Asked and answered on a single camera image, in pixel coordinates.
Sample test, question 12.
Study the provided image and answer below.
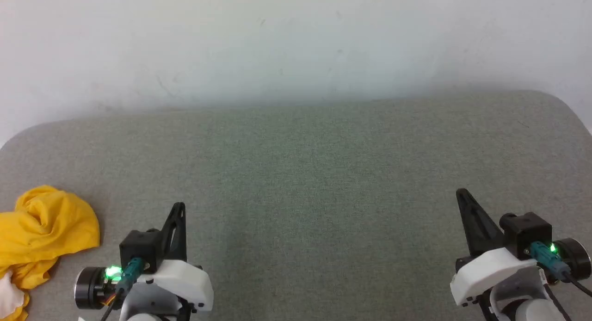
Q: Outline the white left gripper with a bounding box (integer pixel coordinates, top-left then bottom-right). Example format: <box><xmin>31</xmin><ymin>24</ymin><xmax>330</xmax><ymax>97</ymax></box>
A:
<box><xmin>121</xmin><ymin>202</ymin><xmax>214</xmax><ymax>321</ymax></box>

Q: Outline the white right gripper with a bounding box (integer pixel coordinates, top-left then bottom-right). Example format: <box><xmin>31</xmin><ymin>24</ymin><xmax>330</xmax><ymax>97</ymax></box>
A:
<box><xmin>450</xmin><ymin>188</ymin><xmax>539</xmax><ymax>308</ymax></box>

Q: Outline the yellow cat print T-shirt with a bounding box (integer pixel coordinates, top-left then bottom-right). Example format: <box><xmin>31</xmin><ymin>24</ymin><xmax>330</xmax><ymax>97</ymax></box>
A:
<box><xmin>0</xmin><ymin>185</ymin><xmax>101</xmax><ymax>321</ymax></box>

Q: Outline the black cylindrical right gripper motor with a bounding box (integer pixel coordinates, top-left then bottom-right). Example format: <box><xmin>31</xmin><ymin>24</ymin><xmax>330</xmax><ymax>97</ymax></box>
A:
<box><xmin>553</xmin><ymin>238</ymin><xmax>592</xmax><ymax>281</ymax></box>

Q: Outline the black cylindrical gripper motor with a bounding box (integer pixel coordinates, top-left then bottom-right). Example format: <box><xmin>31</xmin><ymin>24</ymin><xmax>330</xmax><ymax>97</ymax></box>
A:
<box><xmin>74</xmin><ymin>266</ymin><xmax>122</xmax><ymax>310</ymax></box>
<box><xmin>553</xmin><ymin>238</ymin><xmax>592</xmax><ymax>281</ymax></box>

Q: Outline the black cylindrical left gripper motor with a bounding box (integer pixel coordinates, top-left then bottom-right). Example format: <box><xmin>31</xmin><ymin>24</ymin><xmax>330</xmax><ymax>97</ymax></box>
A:
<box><xmin>74</xmin><ymin>266</ymin><xmax>122</xmax><ymax>310</ymax></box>

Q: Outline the grey fabric sofa cushion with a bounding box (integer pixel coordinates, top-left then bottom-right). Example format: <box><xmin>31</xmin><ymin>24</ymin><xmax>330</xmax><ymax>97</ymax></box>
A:
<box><xmin>0</xmin><ymin>90</ymin><xmax>592</xmax><ymax>321</ymax></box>

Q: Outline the left teal plug black cable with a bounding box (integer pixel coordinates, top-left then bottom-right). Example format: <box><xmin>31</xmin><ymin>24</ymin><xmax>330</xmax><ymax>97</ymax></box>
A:
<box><xmin>99</xmin><ymin>258</ymin><xmax>144</xmax><ymax>321</ymax></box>

